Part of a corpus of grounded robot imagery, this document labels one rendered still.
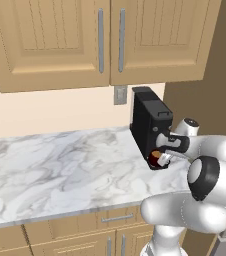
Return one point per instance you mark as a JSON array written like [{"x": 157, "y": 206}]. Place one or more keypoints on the tan base cupboard door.
[
  {"x": 135, "y": 241},
  {"x": 71, "y": 247}
]

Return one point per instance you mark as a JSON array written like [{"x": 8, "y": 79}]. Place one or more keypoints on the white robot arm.
[{"x": 198, "y": 206}]

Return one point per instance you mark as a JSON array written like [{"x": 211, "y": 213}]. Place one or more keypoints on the black coffee machine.
[{"x": 148, "y": 123}]

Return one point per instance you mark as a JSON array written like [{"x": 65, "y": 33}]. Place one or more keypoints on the dark red coffee mug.
[{"x": 154, "y": 158}]

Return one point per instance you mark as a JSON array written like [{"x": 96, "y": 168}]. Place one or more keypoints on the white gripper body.
[{"x": 165, "y": 158}]

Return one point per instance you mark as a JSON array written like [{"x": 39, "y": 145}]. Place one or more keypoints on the wide tan wall cupboard door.
[{"x": 51, "y": 43}]

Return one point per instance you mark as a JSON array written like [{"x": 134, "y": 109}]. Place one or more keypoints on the brown tall cupboard panel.
[{"x": 211, "y": 83}]

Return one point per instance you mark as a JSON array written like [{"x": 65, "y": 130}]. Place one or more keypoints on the grey wall outlet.
[{"x": 120, "y": 95}]

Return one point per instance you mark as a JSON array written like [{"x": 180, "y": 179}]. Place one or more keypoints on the tan base cupboard end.
[{"x": 5, "y": 242}]

